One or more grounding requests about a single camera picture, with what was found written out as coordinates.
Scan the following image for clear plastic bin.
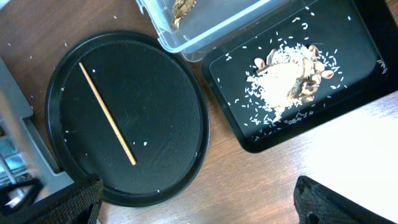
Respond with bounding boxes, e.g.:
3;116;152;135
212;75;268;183
136;0;288;62

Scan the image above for rice and peanut shell scraps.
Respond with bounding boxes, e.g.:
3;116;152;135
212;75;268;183
216;12;388;141

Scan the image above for brown printed wrapper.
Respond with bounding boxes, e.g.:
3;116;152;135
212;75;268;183
171;0;197;29

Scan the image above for round black tray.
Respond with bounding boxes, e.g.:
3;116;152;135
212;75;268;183
45;30;210;208

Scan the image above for wooden chopstick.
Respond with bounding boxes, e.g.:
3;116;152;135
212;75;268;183
78;62;137;166

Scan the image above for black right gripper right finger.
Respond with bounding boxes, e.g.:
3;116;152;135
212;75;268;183
294;175;391;224

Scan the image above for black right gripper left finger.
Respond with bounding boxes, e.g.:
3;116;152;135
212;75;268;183
1;177;103;224

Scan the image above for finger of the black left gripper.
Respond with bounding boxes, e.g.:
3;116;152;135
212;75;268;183
1;178;44;215

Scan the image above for black rectangular tray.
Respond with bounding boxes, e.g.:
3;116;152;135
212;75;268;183
201;0;397;153

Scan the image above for grey plastic dishwasher rack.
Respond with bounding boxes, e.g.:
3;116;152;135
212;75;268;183
1;60;74;200

